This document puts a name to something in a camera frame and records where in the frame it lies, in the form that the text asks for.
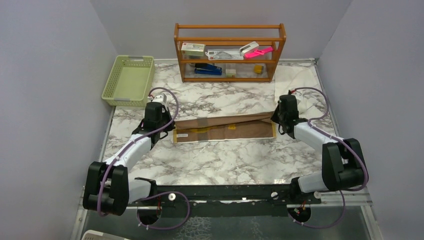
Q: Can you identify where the yellow brown bear towel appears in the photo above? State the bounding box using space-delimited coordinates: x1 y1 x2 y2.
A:
173 112 277 144

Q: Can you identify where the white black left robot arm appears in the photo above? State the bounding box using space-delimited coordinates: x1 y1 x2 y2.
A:
82 100 175 217

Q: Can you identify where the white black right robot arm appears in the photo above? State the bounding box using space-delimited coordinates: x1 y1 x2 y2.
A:
271 94 369 204

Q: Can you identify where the cream white towel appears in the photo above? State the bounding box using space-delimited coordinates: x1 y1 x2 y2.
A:
274 63 327 119

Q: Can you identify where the green plastic basket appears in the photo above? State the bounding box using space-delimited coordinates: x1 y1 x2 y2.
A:
101 55 156 108

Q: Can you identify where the small yellow block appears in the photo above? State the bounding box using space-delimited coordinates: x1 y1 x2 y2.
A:
253 64 264 75

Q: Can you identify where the blue black stapler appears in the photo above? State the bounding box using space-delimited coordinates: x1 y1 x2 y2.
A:
194 63 222 76

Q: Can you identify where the small white eraser box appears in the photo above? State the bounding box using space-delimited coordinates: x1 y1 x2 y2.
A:
225 63 237 78

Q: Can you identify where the white green box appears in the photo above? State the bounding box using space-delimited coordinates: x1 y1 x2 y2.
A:
180 42 206 57

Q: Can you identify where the white stapler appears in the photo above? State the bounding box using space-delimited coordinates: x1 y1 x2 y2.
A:
239 41 260 56

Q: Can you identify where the wooden shelf rack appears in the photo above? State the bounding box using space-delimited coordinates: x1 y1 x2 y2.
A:
173 23 287 83

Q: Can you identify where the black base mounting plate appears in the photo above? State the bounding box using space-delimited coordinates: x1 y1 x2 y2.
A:
128 183 322 218

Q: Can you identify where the white tray corner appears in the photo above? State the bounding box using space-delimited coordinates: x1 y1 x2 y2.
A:
81 230 129 240

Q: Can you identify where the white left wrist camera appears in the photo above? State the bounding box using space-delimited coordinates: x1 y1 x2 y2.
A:
152 93 167 105

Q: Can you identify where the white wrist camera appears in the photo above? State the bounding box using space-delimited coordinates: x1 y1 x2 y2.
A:
152 93 167 105
289 89 304 105

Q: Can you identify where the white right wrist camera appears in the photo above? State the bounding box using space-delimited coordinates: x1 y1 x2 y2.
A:
289 89 304 105

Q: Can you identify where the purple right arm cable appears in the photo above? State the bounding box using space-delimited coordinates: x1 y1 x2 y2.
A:
287 87 369 230

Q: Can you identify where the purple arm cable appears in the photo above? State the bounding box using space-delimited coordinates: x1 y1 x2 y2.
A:
287 87 369 230
96 87 192 231

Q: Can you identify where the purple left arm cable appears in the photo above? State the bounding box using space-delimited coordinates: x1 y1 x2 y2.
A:
96 87 192 231

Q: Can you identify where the aluminium rail frame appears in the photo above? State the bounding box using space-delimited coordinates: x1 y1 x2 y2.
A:
70 190 375 240

